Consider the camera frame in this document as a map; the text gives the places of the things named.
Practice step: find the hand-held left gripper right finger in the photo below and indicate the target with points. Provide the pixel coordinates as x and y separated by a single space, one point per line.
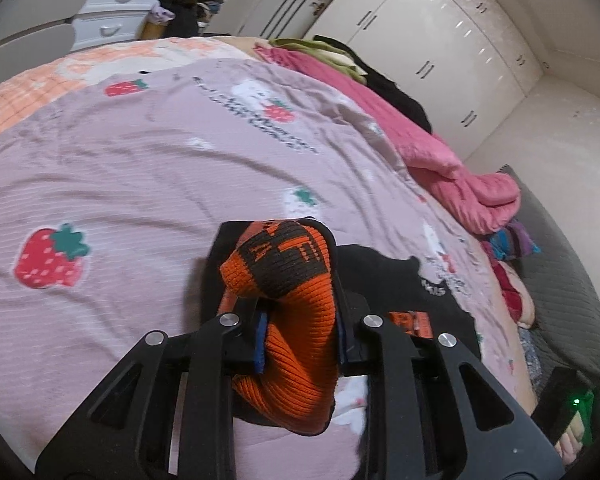
341 346

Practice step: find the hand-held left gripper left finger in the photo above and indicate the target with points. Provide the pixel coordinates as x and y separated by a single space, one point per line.
258 347

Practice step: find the strawberry printed blanket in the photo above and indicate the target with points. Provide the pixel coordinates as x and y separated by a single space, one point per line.
145 175

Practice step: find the grey chair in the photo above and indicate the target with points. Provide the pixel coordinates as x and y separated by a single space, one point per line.
40 2
20 55

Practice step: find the grey quilted headboard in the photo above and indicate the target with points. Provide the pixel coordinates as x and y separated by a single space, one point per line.
560 280

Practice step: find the pile of dark clothes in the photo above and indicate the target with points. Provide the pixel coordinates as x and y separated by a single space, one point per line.
185 5

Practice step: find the black and orange knit garment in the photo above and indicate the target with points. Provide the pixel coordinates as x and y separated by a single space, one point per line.
290 320

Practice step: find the person's right hand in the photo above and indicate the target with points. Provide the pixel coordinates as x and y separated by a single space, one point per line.
572 440

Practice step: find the black cloth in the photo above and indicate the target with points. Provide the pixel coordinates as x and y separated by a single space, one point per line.
395 92

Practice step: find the white dresser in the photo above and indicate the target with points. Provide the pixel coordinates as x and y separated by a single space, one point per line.
115 10

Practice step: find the pink quilt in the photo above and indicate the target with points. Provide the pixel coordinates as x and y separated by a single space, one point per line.
420 145

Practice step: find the orange printed blanket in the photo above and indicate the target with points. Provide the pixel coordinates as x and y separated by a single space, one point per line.
45 77

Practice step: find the green cloth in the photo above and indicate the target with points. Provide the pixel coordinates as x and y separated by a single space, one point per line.
325 57

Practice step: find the tan bed sheet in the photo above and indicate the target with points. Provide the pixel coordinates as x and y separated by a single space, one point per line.
232 42

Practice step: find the red cloth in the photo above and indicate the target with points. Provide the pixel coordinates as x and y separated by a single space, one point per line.
512 295

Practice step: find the white wardrobe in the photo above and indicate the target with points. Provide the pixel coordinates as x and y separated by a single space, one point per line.
430 20

